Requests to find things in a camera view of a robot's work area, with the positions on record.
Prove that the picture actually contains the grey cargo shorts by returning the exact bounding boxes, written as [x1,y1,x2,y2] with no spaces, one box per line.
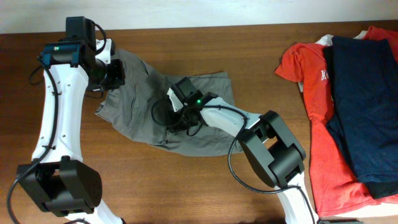
[95,50,233,157]

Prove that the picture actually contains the red t-shirt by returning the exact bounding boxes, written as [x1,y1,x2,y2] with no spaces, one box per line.
[274,26,398,218]

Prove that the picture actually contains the navy blue garment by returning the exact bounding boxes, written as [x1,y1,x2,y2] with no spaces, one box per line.
[323,36,397,199]

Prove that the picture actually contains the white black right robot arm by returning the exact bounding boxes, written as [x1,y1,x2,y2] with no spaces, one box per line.
[167,78,319,223]

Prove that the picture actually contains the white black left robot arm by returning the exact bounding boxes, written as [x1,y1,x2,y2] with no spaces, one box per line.
[15,16,125,223]

